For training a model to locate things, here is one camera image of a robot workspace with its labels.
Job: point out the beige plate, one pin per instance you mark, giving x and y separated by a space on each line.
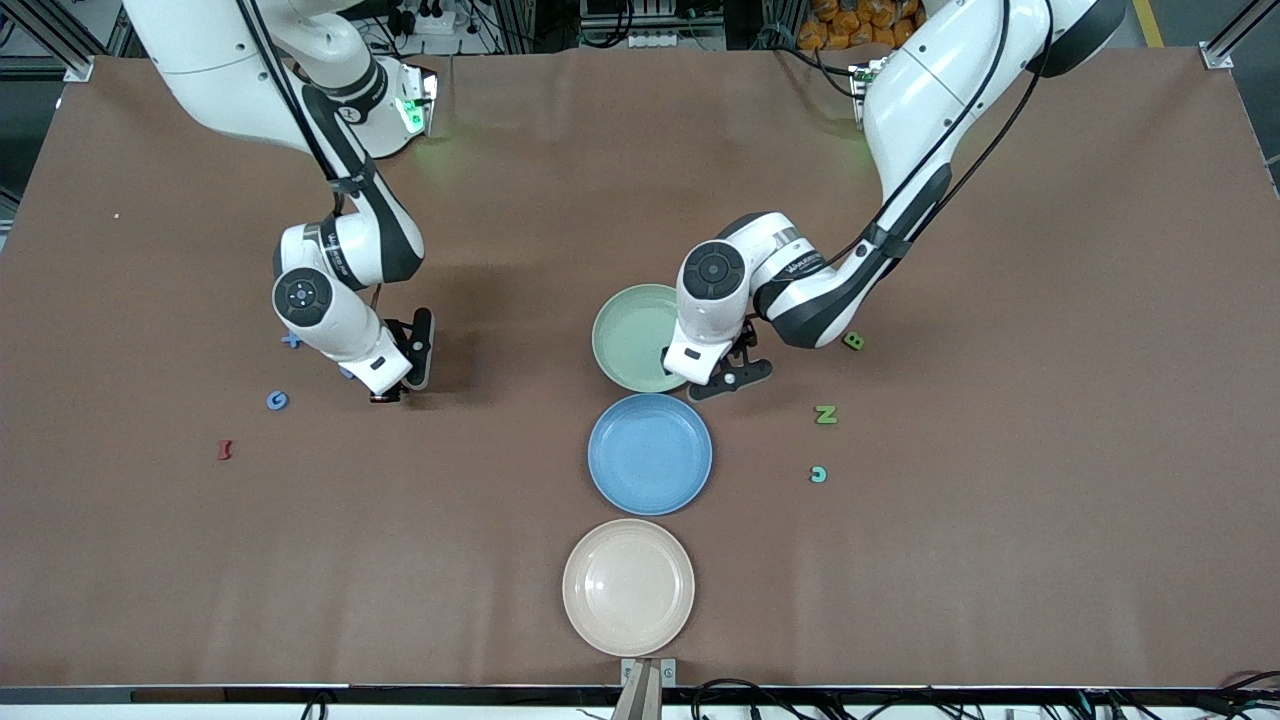
628 587

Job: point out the pile of orange objects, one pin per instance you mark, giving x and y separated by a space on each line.
850 25

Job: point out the blue foam capital G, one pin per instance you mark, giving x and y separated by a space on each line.
270 401

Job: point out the green foam letter B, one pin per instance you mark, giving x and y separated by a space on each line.
853 341

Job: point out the tan camera post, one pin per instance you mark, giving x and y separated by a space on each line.
640 700

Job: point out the black equipment behind table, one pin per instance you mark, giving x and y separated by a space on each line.
600 15

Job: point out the pale green plate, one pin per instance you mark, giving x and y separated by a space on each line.
630 340

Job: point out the green foam letter N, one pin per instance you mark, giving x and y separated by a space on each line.
826 415

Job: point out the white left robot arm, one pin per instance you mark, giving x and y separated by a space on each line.
930 100

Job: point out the grey metal mount bracket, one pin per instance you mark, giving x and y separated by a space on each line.
668 672

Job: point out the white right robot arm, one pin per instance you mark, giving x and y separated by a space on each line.
220 70

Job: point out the blue plate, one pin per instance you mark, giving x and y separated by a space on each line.
650 455

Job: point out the aluminium frame extrusion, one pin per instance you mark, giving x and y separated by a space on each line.
80 68
1222 55

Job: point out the white power strip with plugs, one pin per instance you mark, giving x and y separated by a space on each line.
435 22

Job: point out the brown table cover sheet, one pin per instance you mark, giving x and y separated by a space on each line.
450 600

